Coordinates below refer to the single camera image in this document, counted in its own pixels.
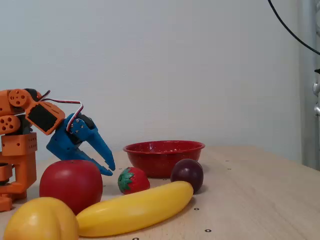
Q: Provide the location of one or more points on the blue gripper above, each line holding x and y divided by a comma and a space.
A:
65, 144

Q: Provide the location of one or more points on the dark purple plum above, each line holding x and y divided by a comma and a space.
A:
187, 173

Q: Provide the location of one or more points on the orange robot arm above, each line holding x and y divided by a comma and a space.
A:
17, 147

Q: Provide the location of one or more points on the red speckled bowl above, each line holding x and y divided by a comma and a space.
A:
162, 160

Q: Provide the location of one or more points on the red apple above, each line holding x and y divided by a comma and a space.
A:
70, 185

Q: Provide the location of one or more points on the red strawberry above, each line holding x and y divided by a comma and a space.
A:
137, 181

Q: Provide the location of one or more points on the yellow banana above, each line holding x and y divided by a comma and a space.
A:
135, 211

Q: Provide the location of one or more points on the yellow peach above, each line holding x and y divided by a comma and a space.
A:
40, 220

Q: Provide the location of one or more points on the grey metal pole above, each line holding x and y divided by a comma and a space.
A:
306, 100

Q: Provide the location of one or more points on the silver clamp knob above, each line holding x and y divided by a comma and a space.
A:
317, 87

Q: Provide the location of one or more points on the small black clip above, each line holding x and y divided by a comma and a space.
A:
317, 71

